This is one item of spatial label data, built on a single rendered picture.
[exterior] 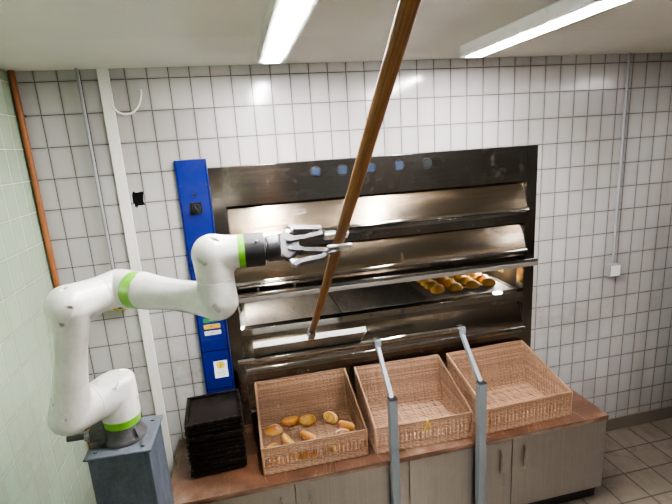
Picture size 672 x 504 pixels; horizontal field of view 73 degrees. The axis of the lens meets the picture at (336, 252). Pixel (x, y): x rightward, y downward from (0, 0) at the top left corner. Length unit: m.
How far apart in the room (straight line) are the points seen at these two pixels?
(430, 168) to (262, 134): 0.97
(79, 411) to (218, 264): 0.72
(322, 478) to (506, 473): 1.06
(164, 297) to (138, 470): 0.73
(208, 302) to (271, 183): 1.36
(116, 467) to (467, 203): 2.19
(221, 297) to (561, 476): 2.45
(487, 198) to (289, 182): 1.20
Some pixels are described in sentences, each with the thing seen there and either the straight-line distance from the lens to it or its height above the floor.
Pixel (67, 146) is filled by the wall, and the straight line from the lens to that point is 2.62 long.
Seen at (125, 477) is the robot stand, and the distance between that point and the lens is 1.91.
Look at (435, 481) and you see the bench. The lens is 2.79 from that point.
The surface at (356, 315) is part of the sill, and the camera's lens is 2.76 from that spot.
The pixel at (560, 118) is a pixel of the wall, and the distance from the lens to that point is 3.16.
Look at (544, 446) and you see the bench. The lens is 3.02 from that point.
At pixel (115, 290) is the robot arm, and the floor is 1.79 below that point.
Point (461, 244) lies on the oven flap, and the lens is 2.89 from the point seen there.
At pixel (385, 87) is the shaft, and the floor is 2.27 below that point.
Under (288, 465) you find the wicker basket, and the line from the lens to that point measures 2.57.
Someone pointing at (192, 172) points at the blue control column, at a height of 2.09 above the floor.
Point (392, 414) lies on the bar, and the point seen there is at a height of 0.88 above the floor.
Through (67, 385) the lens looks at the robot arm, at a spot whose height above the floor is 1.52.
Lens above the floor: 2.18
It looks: 13 degrees down
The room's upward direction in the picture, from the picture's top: 4 degrees counter-clockwise
